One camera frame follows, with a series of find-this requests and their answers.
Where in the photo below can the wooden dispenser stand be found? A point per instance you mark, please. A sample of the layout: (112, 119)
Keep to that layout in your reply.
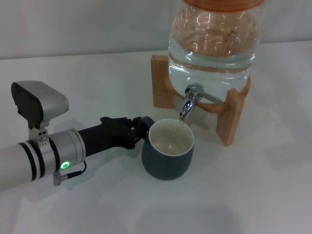
(161, 83)

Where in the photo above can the chrome faucet with lever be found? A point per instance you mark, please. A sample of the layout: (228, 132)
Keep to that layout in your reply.
(188, 104)

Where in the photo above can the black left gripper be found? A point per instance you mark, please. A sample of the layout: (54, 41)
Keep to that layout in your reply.
(104, 136)

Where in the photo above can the orange dispenser lid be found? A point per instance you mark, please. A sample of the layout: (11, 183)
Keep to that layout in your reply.
(219, 4)

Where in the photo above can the clear glass water dispenser jar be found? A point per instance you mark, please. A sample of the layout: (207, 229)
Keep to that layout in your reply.
(212, 61)

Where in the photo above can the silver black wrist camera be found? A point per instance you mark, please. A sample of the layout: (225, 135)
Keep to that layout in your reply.
(36, 104)

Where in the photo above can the black ceramic cup white inside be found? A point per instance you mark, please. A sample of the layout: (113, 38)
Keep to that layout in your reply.
(168, 163)

